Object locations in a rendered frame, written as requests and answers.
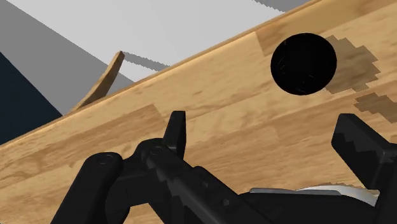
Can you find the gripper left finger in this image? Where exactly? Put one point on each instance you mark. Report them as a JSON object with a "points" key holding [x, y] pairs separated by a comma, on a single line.
{"points": [[161, 173]]}

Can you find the curved wooden chair back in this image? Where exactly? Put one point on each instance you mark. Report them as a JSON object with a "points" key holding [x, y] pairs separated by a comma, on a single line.
{"points": [[104, 82]]}

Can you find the black round object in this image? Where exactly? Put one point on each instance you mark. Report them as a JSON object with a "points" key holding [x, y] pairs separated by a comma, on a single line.
{"points": [[303, 64]]}

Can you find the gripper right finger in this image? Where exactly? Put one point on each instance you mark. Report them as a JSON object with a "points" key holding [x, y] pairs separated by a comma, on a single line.
{"points": [[369, 155]]}

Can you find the wooden table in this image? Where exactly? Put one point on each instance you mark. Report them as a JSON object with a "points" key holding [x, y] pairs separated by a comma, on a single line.
{"points": [[223, 102]]}

